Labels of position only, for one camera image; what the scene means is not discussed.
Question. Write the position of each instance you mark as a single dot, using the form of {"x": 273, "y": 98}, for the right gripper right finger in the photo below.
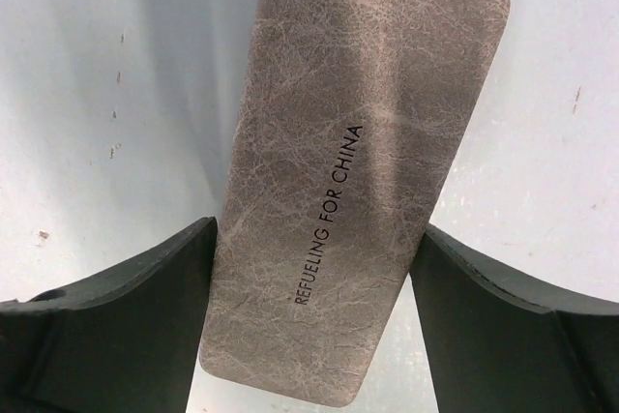
{"x": 499, "y": 340}

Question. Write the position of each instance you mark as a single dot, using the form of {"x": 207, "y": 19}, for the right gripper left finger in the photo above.
{"x": 122, "y": 340}

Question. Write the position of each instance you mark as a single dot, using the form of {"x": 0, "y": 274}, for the grey glasses case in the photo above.
{"x": 350, "y": 119}

